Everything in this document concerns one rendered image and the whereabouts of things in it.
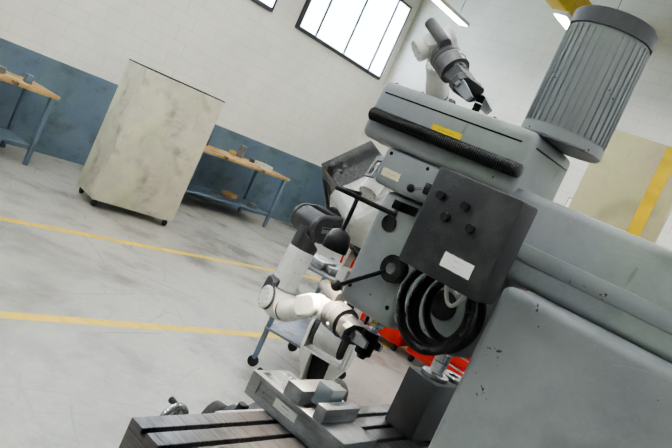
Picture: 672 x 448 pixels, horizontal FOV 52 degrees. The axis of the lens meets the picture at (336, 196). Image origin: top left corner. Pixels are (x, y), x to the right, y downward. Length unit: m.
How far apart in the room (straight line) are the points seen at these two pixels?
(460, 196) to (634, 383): 0.46
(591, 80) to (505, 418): 0.76
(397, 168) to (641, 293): 0.65
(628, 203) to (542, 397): 2.13
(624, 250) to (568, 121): 0.32
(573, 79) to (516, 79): 10.64
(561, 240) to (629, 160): 1.97
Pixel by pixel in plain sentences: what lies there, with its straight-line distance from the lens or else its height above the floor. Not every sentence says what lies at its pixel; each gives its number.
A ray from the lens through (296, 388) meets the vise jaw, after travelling 1.85.
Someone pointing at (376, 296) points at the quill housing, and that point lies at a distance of 1.76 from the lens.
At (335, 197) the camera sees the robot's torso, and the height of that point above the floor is 1.52.
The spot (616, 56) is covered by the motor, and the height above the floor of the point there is 2.11.
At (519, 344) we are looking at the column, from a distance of 1.44.
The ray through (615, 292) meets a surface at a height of 1.64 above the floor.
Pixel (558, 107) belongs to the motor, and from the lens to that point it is 1.66.
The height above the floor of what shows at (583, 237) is 1.71.
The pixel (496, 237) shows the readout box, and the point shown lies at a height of 1.64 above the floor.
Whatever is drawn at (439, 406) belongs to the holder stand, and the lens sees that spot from 2.23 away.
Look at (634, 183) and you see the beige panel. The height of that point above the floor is 2.09.
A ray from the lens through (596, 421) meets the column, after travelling 1.40.
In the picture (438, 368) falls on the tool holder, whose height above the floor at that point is 1.18.
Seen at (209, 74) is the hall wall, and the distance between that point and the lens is 10.74.
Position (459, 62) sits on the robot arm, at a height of 2.01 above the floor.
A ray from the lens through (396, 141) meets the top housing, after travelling 1.78.
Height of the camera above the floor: 1.67
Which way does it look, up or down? 4 degrees down
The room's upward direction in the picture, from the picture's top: 24 degrees clockwise
